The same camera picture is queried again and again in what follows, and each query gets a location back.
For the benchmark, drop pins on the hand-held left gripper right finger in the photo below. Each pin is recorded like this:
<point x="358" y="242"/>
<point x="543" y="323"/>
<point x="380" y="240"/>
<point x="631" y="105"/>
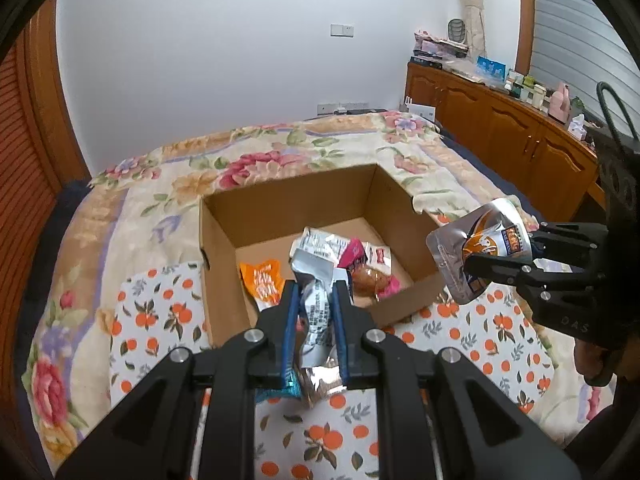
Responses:
<point x="342" y="330"/>

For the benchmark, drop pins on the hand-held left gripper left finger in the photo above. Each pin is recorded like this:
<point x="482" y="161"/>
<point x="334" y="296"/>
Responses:
<point x="290" y="330"/>

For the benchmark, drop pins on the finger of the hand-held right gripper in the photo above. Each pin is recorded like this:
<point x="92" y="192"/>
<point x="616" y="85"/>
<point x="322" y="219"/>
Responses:
<point x="500" y="265"/>
<point x="570" y="240"/>

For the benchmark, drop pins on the silver foil snack packet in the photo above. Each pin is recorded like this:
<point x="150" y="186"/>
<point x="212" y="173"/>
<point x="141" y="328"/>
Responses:
<point x="317" y="310"/>

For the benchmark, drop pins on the silver orange spout pouch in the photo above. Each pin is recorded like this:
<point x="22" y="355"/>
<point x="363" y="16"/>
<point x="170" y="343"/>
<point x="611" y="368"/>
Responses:
<point x="450" y="250"/>

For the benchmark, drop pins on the brown cardboard box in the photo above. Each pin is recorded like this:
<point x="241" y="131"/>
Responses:
<point x="280" y="210"/>

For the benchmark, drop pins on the person's right hand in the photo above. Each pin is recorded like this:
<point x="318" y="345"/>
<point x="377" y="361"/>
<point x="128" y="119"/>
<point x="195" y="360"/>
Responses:
<point x="587" y="365"/>

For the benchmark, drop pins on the orange snack packet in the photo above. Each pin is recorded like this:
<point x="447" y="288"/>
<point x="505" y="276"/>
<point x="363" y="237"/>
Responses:
<point x="262" y="282"/>

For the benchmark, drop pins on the clear bread packet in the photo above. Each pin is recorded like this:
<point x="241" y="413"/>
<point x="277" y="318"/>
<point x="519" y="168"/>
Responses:
<point x="370" y="280"/>

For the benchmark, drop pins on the blue snack packet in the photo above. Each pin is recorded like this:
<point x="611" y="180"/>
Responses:
<point x="280" y="394"/>

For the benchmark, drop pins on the pink snack packet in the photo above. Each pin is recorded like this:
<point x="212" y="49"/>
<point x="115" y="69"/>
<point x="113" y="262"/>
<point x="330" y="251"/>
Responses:
<point x="352" y="255"/>

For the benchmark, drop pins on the red white snack packet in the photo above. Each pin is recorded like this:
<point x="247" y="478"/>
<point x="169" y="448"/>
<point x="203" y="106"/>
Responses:
<point x="379" y="254"/>

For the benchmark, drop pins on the white printed snack packet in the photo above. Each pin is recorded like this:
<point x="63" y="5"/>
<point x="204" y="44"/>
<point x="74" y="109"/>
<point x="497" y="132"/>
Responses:
<point x="320" y="242"/>

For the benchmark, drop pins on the tissue box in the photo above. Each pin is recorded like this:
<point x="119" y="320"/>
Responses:
<point x="577" y="127"/>

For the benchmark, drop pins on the pink bottle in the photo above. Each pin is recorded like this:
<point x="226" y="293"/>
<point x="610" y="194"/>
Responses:
<point x="559" y="102"/>

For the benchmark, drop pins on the wooden cabinet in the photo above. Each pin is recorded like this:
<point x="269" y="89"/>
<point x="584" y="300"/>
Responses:
<point x="500" y="120"/>

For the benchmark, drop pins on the orange fruit print cloth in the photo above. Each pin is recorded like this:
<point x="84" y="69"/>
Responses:
<point x="150" y="310"/>

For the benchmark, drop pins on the group of small bottles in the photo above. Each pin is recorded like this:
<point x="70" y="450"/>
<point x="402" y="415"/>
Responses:
<point x="527" y="91"/>

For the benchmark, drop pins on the white router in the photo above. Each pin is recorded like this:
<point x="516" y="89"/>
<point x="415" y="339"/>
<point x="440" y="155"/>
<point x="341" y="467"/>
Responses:
<point x="422" y="110"/>

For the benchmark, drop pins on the blue box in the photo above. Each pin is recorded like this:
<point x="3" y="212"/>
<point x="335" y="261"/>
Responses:
<point x="490" y="67"/>

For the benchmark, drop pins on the floral blanket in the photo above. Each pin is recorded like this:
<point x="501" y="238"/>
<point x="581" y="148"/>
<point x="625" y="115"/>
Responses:
<point x="150" y="200"/>

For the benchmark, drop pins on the grey window blind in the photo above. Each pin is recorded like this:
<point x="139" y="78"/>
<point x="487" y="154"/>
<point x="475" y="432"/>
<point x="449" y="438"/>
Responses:
<point x="575" y="25"/>

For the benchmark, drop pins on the stack of dark books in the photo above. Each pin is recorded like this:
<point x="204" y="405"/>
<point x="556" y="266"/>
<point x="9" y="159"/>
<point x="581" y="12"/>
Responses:
<point x="425" y="61"/>

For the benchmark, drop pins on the stack of patterned boxes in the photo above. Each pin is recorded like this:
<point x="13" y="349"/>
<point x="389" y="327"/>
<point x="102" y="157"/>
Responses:
<point x="435" y="46"/>

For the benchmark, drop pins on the grey round fan heater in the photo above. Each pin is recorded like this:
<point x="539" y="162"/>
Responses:
<point x="457" y="30"/>

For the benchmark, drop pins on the beige curtain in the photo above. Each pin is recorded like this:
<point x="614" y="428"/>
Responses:
<point x="472" y="5"/>

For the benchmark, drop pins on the wooden louvered door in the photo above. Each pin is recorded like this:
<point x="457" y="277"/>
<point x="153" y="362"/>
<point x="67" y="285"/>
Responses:
<point x="30" y="160"/>

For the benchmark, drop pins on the wall outlet panel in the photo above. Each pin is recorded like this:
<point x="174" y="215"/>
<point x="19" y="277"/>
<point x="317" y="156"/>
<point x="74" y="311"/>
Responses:
<point x="335" y="108"/>

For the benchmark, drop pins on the wooden window frame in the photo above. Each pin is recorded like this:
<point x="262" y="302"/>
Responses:
<point x="525" y="15"/>

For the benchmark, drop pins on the white wall switch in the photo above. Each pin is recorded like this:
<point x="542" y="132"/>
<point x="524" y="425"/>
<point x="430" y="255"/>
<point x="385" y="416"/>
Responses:
<point x="342" y="29"/>

